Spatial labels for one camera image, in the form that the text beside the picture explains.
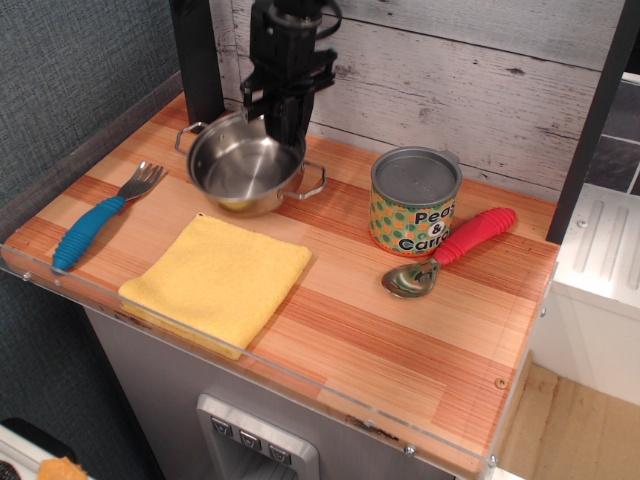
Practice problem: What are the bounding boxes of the peas and carrots can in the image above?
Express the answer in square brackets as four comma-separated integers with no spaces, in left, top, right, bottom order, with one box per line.
[369,146,462,258]

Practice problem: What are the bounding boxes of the grey cabinet with dispenser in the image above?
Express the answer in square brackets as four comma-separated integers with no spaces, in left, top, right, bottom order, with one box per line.
[82,305,454,480]

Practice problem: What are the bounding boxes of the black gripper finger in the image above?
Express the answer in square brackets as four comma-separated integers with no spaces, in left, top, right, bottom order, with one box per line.
[264,97,298,145]
[294,92,315,146]

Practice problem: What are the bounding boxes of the orange black object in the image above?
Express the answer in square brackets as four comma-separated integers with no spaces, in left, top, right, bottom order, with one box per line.
[1,418,90,480]

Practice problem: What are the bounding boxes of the red handled metal spoon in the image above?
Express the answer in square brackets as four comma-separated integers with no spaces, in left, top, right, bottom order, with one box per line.
[381,207,517,299]

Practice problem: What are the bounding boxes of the clear acrylic edge guard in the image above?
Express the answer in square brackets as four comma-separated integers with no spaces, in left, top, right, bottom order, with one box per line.
[1,246,497,479]

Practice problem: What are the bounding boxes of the blue handled metal fork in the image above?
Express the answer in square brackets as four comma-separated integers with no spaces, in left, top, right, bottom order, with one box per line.
[52,161,164,271]

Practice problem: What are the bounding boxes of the white toy sink unit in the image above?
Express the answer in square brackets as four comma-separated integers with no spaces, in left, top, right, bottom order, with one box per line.
[529,184,639,404]

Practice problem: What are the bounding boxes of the yellow folded cloth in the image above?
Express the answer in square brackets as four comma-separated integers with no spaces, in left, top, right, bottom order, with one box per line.
[118,213,312,360]

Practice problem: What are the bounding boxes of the stainless steel pot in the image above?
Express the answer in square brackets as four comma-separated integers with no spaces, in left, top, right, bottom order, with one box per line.
[175,112,327,217]

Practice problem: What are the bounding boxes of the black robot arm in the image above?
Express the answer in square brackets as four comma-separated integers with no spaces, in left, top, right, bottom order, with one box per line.
[241,1,342,146]

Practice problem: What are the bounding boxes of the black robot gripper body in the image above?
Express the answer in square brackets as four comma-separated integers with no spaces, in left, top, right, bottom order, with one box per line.
[240,9,338,120]

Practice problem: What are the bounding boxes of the dark left vertical post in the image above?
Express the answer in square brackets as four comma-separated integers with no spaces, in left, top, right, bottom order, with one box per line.
[169,0,225,124]

